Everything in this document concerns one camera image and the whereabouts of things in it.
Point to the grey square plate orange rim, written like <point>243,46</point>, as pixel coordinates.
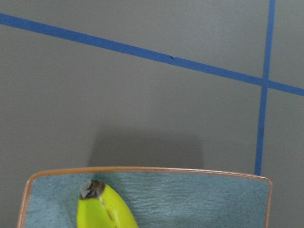
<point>157,197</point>

